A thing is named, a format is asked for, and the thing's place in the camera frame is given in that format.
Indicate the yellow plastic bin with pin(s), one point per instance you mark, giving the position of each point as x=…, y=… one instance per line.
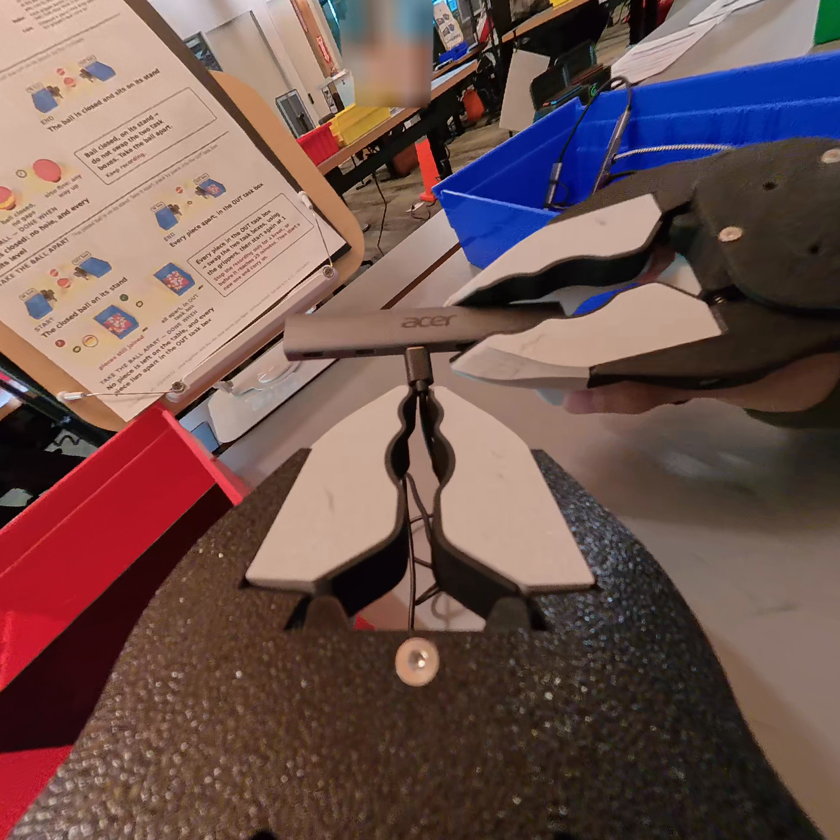
x=358, y=124

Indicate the person's right forearm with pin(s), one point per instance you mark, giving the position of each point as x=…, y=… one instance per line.
x=807, y=413

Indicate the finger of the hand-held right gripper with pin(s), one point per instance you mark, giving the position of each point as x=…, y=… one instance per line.
x=590, y=236
x=623, y=334

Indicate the instruction sheet on stand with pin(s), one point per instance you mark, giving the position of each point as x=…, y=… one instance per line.
x=298, y=164

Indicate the green plastic bin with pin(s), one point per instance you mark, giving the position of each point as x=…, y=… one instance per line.
x=828, y=19

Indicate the person's right hand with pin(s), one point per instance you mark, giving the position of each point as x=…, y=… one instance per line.
x=656, y=400

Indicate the printed instruction sheet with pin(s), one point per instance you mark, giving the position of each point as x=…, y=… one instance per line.
x=164, y=197

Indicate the orange traffic cone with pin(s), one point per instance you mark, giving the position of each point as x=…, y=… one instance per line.
x=430, y=170

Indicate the red plastic bin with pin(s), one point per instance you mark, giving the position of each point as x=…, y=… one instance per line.
x=98, y=512
x=315, y=144

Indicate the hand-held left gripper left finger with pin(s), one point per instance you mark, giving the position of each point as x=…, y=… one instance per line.
x=328, y=518

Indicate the blue plastic bin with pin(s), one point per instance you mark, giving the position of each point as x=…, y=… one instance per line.
x=499, y=223

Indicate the white panel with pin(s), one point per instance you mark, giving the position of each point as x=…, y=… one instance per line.
x=525, y=85

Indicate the white paper sheet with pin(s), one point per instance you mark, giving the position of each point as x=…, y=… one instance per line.
x=656, y=56

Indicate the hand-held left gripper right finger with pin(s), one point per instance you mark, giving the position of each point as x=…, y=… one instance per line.
x=512, y=525

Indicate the black device with green light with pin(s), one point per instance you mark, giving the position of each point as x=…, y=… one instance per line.
x=564, y=85

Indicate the grey usb hub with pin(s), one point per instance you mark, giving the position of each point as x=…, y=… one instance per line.
x=341, y=328
x=613, y=148

